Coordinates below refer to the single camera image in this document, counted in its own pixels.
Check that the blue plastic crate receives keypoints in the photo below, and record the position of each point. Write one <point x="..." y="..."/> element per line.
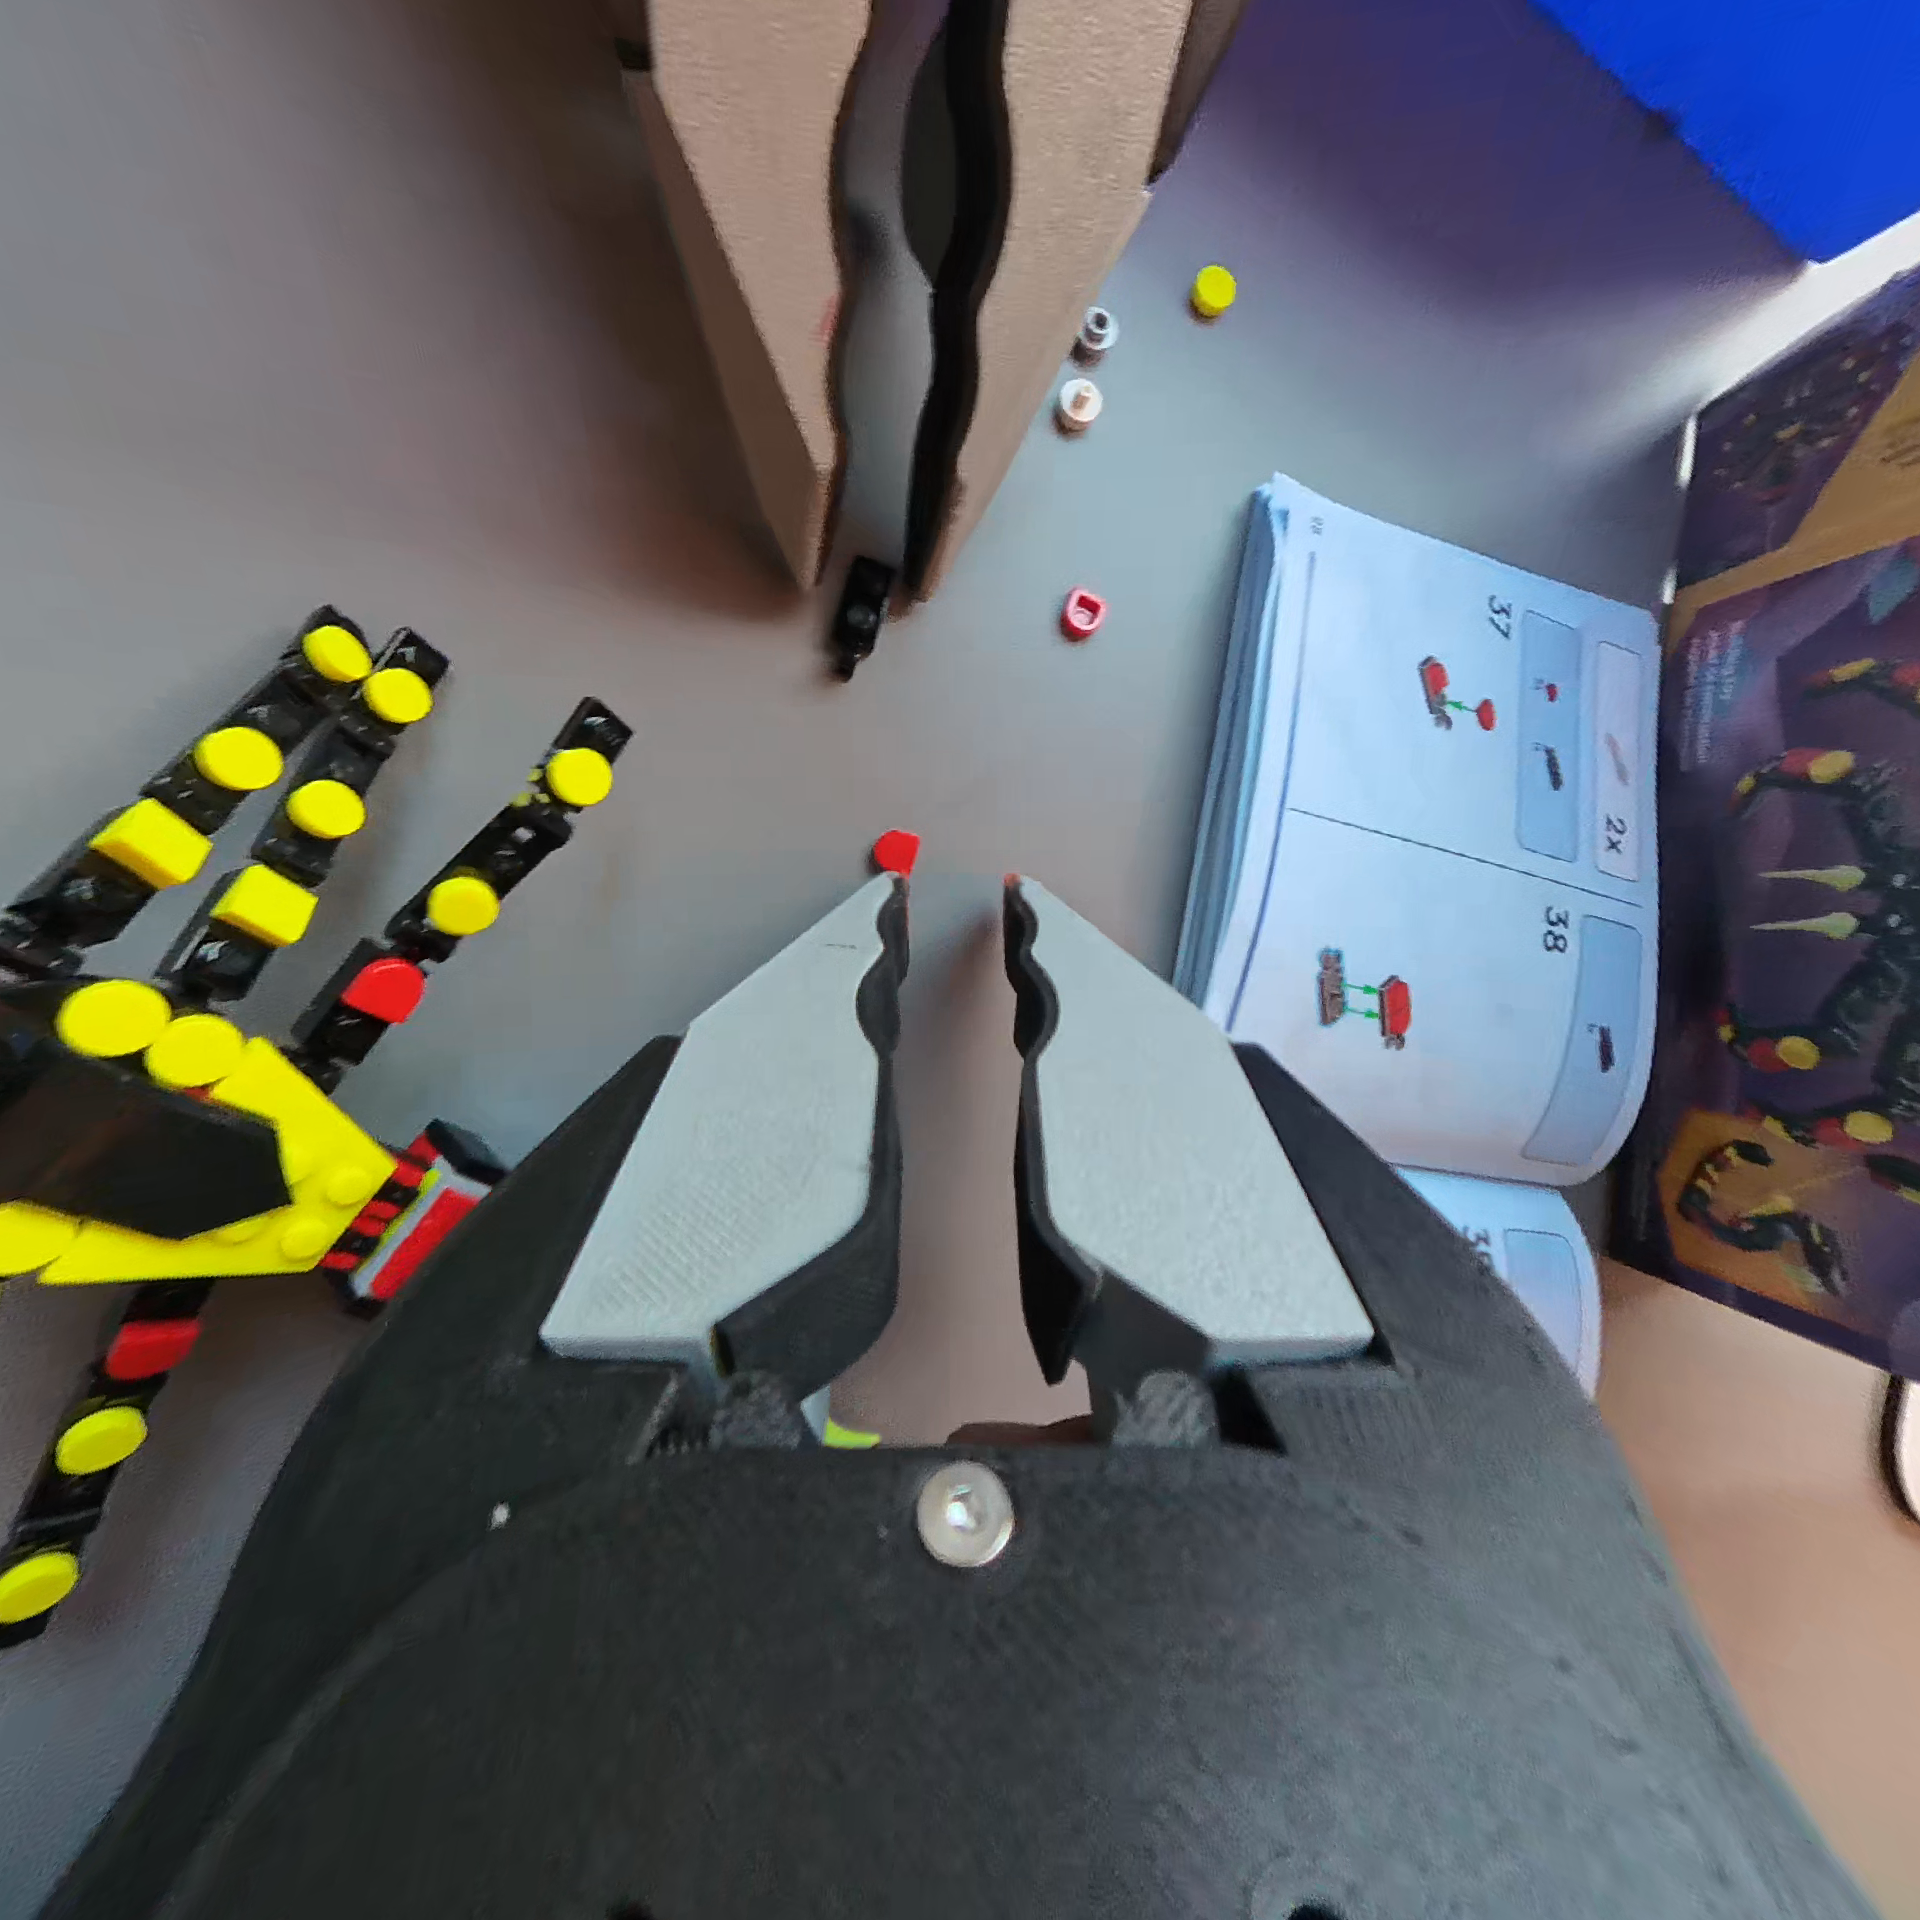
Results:
<point x="1769" y="90"/>

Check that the yellow round lego stud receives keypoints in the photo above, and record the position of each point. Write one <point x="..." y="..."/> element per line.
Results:
<point x="1212" y="291"/>

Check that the purple lego box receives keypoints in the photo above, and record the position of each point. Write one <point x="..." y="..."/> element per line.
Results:
<point x="1800" y="902"/>

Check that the tan round lego stud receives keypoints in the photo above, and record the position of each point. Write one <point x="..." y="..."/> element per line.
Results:
<point x="1078" y="402"/>

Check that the small black lego piece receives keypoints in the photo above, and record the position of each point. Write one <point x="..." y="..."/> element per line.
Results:
<point x="862" y="599"/>

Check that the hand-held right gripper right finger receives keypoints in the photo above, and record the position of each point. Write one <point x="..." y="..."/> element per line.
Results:
<point x="1184" y="1185"/>

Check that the grey round lego stud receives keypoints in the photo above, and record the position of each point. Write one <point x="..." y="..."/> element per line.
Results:
<point x="1097" y="331"/>

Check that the black and yellow lego model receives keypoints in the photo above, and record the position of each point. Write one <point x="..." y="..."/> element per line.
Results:
<point x="149" y="1142"/>

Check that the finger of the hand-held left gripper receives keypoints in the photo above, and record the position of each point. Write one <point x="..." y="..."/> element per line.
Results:
<point x="734" y="224"/>
<point x="1065" y="182"/>

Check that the lego instruction booklet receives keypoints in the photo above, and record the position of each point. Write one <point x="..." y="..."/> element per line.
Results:
<point x="1424" y="902"/>

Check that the small red lego tile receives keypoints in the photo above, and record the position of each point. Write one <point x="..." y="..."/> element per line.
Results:
<point x="897" y="851"/>

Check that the red hollow lego piece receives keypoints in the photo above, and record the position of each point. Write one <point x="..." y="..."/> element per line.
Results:
<point x="1081" y="614"/>

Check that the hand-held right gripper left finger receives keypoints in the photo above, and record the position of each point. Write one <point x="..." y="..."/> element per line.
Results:
<point x="750" y="1170"/>

